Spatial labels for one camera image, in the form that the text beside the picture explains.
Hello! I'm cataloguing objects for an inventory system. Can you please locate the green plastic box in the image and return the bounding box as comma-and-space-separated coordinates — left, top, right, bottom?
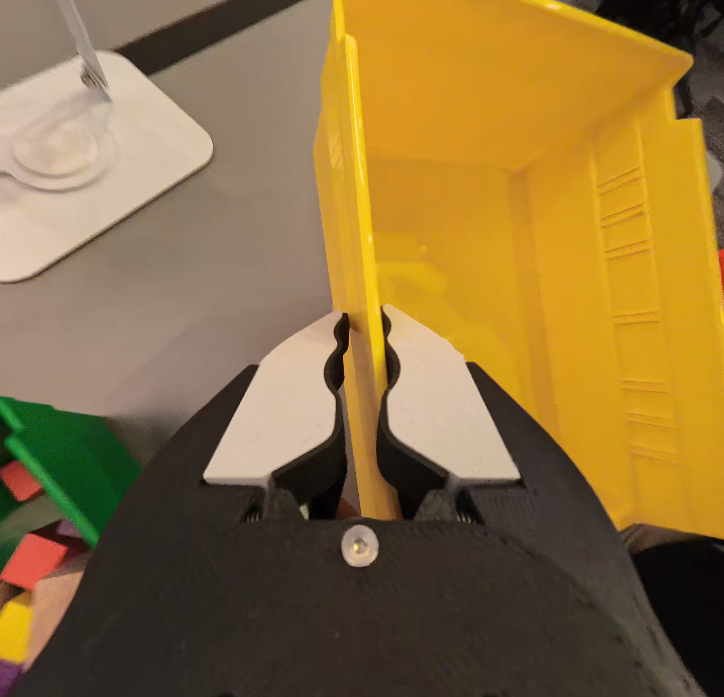
0, 396, 143, 550

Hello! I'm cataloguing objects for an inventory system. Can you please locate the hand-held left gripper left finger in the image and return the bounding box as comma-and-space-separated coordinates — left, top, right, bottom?
202, 311, 350, 520

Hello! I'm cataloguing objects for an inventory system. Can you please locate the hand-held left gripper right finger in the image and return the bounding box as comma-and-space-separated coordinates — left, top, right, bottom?
376, 304, 521, 520

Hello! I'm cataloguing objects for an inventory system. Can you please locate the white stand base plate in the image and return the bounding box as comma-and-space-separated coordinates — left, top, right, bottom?
0, 49, 215, 284

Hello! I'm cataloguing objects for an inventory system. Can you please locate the pile of coloured wooden cubes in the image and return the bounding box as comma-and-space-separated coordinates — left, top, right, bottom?
0, 459, 91, 689

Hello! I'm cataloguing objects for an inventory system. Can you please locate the yellow plastic box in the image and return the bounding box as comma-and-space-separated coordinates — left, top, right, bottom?
313, 0, 724, 540

